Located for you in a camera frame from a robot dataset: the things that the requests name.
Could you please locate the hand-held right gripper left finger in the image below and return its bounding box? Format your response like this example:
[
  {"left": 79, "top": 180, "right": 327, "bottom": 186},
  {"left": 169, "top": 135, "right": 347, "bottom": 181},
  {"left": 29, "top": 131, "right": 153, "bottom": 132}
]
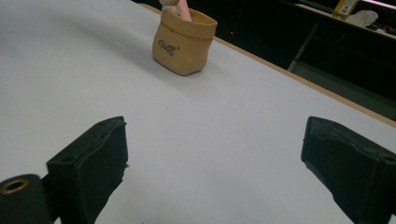
[{"left": 41, "top": 116, "right": 130, "bottom": 224}]

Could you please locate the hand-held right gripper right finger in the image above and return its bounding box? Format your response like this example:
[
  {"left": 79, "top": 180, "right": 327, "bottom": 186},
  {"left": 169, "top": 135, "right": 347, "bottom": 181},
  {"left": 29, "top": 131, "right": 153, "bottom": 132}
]
[{"left": 300, "top": 116, "right": 396, "bottom": 224}]

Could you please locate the tan bag-shaped holder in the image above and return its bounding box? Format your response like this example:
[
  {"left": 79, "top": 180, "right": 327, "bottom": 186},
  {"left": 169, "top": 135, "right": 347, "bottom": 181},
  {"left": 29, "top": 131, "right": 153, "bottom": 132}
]
[{"left": 151, "top": 0, "right": 219, "bottom": 77}]

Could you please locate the pink hairbrush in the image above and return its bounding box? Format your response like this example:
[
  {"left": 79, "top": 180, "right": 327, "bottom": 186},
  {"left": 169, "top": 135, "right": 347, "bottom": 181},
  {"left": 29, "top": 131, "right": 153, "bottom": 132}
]
[{"left": 177, "top": 0, "right": 193, "bottom": 22}]

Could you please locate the white crumpled object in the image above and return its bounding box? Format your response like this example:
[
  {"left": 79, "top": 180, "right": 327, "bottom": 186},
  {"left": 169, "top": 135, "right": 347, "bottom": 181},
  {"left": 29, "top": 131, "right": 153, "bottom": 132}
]
[{"left": 345, "top": 9, "right": 380, "bottom": 29}]

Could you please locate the yellow box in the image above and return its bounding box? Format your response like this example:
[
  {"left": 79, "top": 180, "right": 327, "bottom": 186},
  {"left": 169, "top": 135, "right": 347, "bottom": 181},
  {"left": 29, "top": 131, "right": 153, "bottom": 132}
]
[{"left": 332, "top": 0, "right": 360, "bottom": 19}]

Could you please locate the grey metal table frame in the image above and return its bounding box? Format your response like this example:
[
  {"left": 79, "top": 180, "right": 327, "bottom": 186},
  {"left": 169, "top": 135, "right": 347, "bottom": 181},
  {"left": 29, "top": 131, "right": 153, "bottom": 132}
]
[{"left": 287, "top": 3, "right": 396, "bottom": 122}]

